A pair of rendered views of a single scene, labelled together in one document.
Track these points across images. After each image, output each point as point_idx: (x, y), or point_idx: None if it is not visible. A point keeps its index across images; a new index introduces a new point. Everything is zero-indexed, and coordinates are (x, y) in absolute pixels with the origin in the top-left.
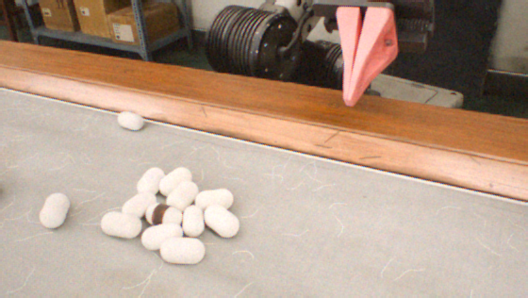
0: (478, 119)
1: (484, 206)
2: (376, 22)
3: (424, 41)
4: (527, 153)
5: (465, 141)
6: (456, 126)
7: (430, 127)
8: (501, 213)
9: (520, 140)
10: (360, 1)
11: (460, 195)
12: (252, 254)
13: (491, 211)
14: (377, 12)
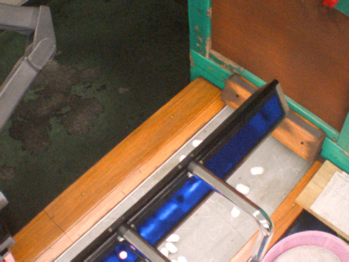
0: (31, 229)
1: (67, 257)
2: (10, 259)
3: (15, 242)
4: (57, 231)
5: (42, 244)
6: (32, 239)
7: (28, 248)
8: (73, 256)
9: (50, 227)
10: (0, 258)
11: (60, 261)
12: None
13: (71, 257)
14: (8, 257)
